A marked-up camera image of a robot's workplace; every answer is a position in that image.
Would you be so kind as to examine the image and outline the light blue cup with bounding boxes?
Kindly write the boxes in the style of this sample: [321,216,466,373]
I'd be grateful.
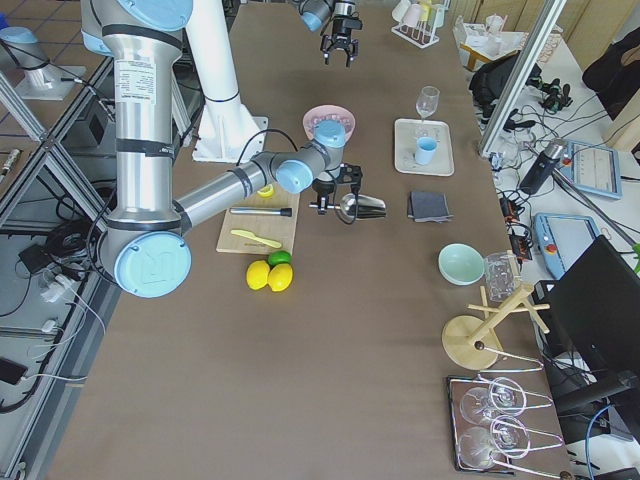
[414,136,438,165]

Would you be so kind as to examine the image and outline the green bowl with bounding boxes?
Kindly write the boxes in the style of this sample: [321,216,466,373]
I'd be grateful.
[438,243,485,286]

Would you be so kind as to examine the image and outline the wooden cutting board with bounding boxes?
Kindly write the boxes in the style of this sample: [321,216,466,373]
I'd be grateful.
[216,185,299,255]

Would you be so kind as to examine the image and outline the grey folded cloth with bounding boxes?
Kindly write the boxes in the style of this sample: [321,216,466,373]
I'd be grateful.
[407,191,452,223]

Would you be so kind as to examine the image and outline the pink bowl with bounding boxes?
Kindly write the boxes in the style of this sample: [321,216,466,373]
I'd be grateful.
[302,104,356,140]

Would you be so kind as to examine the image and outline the clear ice cubes pile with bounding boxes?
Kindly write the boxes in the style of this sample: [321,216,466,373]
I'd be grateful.
[308,111,354,132]

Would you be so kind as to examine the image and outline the glass jar on stand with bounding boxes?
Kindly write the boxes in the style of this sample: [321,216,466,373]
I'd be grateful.
[484,251,521,302]

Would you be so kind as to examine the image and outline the yellow plastic knife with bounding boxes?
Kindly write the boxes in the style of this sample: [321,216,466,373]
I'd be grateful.
[230,229,282,249]

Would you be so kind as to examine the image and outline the yellow lemon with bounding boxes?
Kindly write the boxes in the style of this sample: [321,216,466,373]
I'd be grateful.
[267,263,293,292]
[245,260,271,290]

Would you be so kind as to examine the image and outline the black laptop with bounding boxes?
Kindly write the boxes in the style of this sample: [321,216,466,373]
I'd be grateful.
[534,235,639,374]

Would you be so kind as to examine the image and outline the steel muddler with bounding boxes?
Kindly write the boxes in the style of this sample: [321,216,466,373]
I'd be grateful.
[228,206,293,217]

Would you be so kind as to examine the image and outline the green lime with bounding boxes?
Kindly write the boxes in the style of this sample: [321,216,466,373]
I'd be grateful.
[267,250,292,267]

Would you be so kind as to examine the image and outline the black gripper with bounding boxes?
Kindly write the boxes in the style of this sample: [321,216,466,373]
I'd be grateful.
[312,163,362,220]
[320,15,362,67]

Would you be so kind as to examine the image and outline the teach pendant tablet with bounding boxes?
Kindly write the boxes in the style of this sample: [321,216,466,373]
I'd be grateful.
[558,140,623,200]

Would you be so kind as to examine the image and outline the cream rabbit tray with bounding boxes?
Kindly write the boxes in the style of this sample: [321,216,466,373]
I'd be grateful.
[394,118,454,176]

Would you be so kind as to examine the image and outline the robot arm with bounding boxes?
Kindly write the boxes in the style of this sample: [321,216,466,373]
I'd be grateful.
[295,0,363,68]
[81,1,347,298]

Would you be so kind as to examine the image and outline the hanging wine glass near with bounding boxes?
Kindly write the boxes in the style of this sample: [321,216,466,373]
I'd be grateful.
[457,414,566,469]

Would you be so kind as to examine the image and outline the wooden cup stand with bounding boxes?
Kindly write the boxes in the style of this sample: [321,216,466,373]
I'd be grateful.
[442,283,550,373]

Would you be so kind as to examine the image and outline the black glass holder tray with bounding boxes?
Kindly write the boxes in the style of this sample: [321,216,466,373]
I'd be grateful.
[447,376,564,479]

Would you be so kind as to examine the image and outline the hanging wine glass far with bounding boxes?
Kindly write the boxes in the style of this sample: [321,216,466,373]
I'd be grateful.
[460,377,553,425]

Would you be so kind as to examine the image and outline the white wire rack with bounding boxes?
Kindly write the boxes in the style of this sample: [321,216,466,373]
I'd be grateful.
[391,0,449,49]

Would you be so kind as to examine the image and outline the yellow lemon near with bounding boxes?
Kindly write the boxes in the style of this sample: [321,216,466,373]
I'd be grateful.
[267,263,293,292]

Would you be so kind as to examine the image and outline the yellow lemon far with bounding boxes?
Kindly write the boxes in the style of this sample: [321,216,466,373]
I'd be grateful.
[245,260,271,290]

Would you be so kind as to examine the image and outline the half lemon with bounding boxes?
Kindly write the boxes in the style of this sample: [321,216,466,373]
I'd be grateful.
[257,184,275,198]

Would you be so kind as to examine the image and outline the clear wine glass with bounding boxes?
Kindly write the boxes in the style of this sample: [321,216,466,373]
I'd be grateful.
[415,86,440,137]

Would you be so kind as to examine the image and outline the hanging wine glass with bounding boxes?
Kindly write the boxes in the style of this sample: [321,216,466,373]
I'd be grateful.
[457,414,566,469]
[460,377,553,425]

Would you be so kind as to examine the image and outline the steel ice scoop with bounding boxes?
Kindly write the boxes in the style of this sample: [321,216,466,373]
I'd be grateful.
[309,193,387,225]

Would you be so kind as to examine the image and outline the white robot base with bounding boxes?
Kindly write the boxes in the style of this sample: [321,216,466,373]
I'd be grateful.
[186,0,268,163]

